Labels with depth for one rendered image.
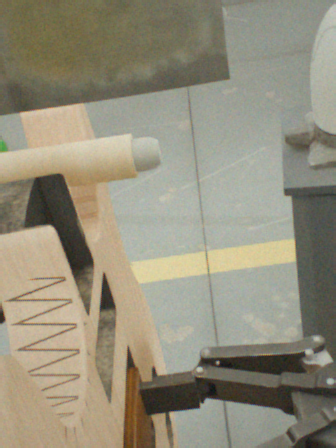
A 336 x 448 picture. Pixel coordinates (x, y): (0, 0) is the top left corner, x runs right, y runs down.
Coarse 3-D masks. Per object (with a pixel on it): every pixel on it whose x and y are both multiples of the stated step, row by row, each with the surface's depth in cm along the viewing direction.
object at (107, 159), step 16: (64, 144) 54; (80, 144) 53; (96, 144) 53; (112, 144) 53; (128, 144) 53; (0, 160) 53; (16, 160) 53; (32, 160) 53; (48, 160) 53; (64, 160) 53; (80, 160) 53; (96, 160) 53; (112, 160) 53; (128, 160) 52; (0, 176) 53; (16, 176) 53; (32, 176) 53; (64, 176) 53; (80, 176) 53; (96, 176) 53; (112, 176) 53; (128, 176) 53
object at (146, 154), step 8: (136, 144) 53; (144, 144) 53; (152, 144) 53; (136, 152) 53; (144, 152) 53; (152, 152) 53; (160, 152) 54; (136, 160) 53; (144, 160) 53; (152, 160) 53; (160, 160) 53; (136, 168) 53; (144, 168) 53; (152, 168) 54
